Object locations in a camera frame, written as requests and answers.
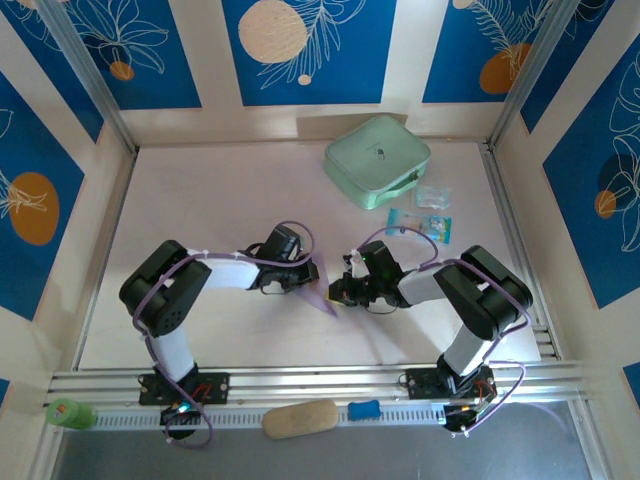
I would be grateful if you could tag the purple paper sheet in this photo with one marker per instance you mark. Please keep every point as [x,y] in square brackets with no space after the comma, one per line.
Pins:
[320,292]

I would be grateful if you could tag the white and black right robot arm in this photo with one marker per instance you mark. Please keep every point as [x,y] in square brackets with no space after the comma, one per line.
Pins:
[425,290]

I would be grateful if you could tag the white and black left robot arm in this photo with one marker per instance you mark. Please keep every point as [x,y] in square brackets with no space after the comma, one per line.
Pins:
[230,272]

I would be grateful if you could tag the blue snack packet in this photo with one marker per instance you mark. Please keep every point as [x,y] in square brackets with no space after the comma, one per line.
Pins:
[435,222]

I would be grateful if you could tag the small clear plastic bag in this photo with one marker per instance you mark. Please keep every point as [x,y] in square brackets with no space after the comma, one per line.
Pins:
[432,196]

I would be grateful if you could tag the mint green zip pouch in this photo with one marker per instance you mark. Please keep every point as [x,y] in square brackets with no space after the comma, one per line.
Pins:
[377,160]

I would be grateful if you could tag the blue bone-shaped piece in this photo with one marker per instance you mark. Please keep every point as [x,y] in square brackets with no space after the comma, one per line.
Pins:
[363,410]

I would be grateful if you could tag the beige oval block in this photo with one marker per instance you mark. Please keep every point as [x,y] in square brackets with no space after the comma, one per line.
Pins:
[300,419]

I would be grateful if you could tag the aluminium mounting rail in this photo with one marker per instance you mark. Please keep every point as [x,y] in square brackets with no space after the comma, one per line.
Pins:
[325,381]

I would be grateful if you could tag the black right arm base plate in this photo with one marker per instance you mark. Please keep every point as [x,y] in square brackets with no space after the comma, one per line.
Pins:
[420,382]

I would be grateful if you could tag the aluminium side rail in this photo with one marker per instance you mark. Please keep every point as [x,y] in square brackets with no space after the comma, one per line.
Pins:
[501,190]
[130,170]

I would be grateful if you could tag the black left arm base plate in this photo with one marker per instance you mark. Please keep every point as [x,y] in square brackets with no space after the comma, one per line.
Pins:
[215,387]

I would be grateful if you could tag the aluminium corner post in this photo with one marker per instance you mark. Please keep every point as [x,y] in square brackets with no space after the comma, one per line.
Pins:
[529,75]
[90,75]

